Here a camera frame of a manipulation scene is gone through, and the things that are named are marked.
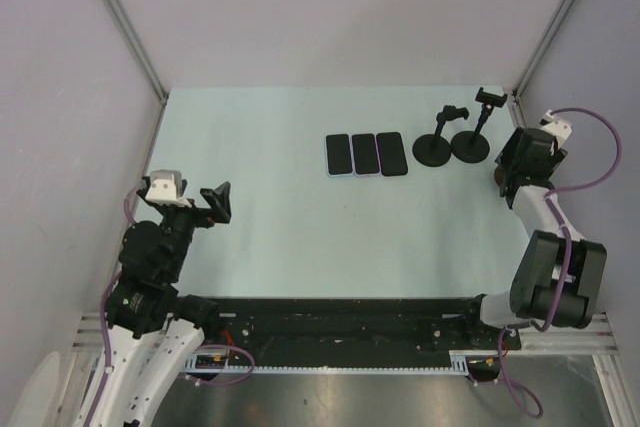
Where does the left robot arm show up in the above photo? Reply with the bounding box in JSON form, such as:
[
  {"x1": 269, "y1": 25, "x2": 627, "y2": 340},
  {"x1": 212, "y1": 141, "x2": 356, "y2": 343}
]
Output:
[{"x1": 74, "y1": 170, "x2": 232, "y2": 426}]

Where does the left aluminium frame post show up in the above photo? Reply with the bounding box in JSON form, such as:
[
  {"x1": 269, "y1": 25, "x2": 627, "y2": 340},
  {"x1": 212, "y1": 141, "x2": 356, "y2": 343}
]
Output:
[{"x1": 102, "y1": 0, "x2": 169, "y2": 106}]

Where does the brown round phone stand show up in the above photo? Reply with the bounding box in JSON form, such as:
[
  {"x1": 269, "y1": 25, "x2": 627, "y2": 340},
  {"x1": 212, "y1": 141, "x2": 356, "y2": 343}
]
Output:
[{"x1": 494, "y1": 167, "x2": 504, "y2": 186}]

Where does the aluminium frame post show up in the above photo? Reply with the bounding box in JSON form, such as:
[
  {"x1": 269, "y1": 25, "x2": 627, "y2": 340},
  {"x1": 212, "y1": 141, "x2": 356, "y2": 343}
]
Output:
[
  {"x1": 511, "y1": 0, "x2": 578, "y2": 100},
  {"x1": 102, "y1": 0, "x2": 169, "y2": 106}
]

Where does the phone with black case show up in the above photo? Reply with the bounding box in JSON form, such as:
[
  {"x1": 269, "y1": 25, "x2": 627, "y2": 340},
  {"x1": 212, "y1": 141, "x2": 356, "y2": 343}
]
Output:
[{"x1": 376, "y1": 132, "x2": 408, "y2": 177}]

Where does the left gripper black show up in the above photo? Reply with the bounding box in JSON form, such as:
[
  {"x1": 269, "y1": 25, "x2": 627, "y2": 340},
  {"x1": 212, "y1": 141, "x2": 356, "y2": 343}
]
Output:
[{"x1": 159, "y1": 180, "x2": 230, "y2": 278}]

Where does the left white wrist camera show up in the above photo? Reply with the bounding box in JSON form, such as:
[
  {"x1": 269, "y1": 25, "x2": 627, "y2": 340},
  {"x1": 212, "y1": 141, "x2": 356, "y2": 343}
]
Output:
[{"x1": 144, "y1": 170, "x2": 193, "y2": 208}]

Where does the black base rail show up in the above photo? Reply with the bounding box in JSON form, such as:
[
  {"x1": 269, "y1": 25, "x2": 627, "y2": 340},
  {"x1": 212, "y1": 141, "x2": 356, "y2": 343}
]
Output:
[{"x1": 204, "y1": 298, "x2": 522, "y2": 368}]

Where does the black phone stand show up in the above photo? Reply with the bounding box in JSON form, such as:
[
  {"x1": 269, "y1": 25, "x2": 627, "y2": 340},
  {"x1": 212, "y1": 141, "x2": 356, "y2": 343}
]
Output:
[
  {"x1": 412, "y1": 105, "x2": 469, "y2": 167},
  {"x1": 451, "y1": 87, "x2": 508, "y2": 164}
]

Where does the purple cable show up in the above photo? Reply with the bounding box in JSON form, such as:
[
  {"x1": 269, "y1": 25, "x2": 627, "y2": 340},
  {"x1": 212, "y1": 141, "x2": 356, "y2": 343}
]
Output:
[
  {"x1": 74, "y1": 186, "x2": 256, "y2": 427},
  {"x1": 497, "y1": 107, "x2": 624, "y2": 419}
]

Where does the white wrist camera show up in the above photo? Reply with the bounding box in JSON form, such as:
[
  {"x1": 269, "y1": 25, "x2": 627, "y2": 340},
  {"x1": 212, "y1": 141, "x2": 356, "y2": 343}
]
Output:
[
  {"x1": 144, "y1": 170, "x2": 193, "y2": 208},
  {"x1": 539, "y1": 110, "x2": 572, "y2": 147}
]

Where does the phone with light blue case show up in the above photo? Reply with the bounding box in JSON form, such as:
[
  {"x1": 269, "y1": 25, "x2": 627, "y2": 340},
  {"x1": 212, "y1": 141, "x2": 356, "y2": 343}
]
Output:
[{"x1": 325, "y1": 134, "x2": 353, "y2": 176}]

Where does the white cable duct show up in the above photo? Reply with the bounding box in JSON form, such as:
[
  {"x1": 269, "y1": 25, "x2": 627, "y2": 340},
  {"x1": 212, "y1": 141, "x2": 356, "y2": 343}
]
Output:
[{"x1": 181, "y1": 353, "x2": 469, "y2": 377}]

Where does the right aluminium frame post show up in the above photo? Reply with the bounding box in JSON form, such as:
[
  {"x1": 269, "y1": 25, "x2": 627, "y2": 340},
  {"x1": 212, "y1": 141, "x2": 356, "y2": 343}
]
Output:
[{"x1": 511, "y1": 0, "x2": 578, "y2": 100}]

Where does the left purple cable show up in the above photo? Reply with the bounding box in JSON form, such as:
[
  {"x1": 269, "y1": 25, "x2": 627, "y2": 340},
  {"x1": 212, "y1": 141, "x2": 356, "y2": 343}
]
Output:
[{"x1": 74, "y1": 186, "x2": 256, "y2": 427}]

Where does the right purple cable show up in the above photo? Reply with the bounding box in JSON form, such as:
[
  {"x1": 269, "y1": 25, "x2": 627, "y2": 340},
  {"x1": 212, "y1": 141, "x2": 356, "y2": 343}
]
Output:
[{"x1": 497, "y1": 107, "x2": 624, "y2": 419}]

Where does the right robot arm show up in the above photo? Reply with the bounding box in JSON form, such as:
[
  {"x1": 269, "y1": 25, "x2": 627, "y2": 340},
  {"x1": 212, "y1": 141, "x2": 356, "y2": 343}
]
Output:
[{"x1": 461, "y1": 127, "x2": 607, "y2": 348}]

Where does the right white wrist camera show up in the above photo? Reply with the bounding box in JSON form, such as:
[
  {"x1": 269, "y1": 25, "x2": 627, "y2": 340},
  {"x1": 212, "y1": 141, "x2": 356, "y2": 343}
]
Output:
[{"x1": 539, "y1": 110, "x2": 572, "y2": 147}]

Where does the phone with lilac case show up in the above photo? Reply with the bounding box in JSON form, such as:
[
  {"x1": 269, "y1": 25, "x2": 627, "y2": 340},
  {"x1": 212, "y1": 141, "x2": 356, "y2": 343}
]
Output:
[{"x1": 351, "y1": 133, "x2": 380, "y2": 176}]

